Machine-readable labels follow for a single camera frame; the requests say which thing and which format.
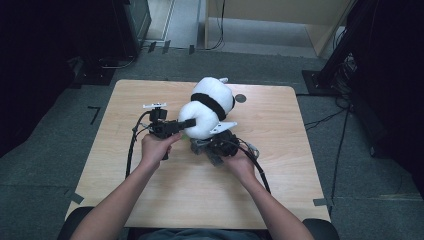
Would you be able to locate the panda plush toy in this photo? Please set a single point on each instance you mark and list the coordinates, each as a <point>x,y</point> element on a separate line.
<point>203,116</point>

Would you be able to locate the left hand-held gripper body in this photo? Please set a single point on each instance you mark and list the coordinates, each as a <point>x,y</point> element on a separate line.
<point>160,126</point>

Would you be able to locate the grey floor tape strip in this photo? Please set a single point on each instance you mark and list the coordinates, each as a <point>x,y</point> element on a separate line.
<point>320,201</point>
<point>76,198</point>

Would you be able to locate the person's right hand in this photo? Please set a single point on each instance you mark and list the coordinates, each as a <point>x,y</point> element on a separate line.
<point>241,166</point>

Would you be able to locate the black angled floor tape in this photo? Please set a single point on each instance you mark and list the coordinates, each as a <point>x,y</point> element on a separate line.
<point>95,115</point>

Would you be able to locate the black equipment case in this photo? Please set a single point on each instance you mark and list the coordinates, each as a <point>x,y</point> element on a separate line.
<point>133,23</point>

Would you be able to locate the dark curtain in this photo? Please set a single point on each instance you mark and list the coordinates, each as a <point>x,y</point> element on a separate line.
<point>33,66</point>
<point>396,83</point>

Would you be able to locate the round dark table grommet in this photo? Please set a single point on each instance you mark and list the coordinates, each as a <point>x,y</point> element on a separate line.
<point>240,98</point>

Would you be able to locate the black stand base plate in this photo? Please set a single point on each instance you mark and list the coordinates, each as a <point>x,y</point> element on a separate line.
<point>96,75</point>

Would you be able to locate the light wooden cabinet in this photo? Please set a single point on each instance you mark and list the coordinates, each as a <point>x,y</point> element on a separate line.
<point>276,10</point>

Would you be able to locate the person's left hand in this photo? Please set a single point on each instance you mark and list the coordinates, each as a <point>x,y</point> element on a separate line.
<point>155,151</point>

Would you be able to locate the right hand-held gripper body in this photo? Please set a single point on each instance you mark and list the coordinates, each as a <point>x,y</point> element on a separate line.
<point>225,143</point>

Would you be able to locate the black metal stand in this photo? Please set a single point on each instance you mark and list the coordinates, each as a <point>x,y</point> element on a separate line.
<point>343,46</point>

